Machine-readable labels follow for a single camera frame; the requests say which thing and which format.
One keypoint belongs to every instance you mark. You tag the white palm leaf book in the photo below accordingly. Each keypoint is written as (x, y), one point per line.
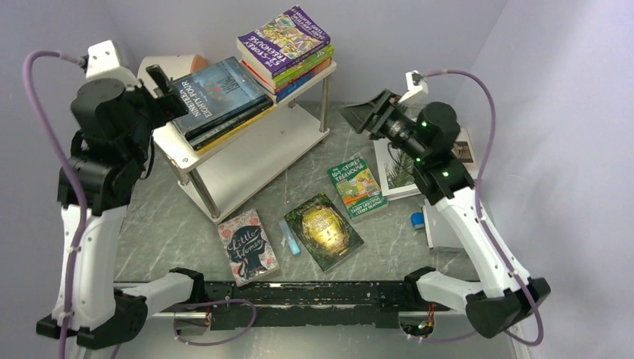
(395, 171)

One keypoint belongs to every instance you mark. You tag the black Moon and Sixpence book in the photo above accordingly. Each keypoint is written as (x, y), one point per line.
(228, 125)

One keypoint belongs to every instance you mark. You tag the white tape roll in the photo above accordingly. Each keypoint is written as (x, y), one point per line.
(173, 66)

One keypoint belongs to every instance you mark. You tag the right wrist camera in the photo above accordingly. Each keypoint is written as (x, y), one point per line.
(417, 89)

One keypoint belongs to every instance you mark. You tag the yellow Little Prince book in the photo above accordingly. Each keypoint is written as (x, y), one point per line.
(233, 134)

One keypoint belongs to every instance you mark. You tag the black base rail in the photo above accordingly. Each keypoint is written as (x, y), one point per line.
(380, 303)

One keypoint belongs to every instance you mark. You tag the white two-tier shelf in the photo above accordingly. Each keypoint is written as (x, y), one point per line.
(224, 178)

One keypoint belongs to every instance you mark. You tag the blue Nineteen Eighty-Four book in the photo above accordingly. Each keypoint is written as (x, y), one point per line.
(216, 95)

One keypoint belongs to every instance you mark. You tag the grey laptop box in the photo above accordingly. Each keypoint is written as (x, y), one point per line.
(440, 235)

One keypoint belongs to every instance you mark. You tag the light blue glue stick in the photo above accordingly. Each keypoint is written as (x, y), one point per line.
(289, 238)

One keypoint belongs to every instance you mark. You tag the blue orange book in stack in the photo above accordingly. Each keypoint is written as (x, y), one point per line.
(288, 88)

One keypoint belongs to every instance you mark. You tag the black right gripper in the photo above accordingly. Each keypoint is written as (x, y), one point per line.
(372, 115)

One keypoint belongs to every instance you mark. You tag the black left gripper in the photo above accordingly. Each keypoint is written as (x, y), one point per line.
(170, 105)

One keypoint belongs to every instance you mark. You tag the dark green garden book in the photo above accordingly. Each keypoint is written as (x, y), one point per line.
(323, 231)

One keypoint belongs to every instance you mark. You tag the purple treehouse book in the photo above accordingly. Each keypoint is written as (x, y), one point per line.
(286, 40)

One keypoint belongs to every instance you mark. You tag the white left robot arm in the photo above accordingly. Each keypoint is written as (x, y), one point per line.
(117, 116)

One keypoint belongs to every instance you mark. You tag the green treehouse book in stack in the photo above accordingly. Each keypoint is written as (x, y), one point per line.
(321, 59)

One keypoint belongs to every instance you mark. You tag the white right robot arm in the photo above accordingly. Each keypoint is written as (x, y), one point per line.
(505, 292)

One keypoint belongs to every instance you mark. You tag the green 104-storey treehouse book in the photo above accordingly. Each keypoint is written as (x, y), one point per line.
(359, 190)

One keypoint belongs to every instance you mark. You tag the floral Little Women book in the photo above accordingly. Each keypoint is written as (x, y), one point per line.
(247, 248)

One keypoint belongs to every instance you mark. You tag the blue round tape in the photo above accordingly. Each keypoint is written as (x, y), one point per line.
(417, 220)

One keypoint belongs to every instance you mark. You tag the white magazine with photo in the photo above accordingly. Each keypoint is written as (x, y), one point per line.
(463, 152)

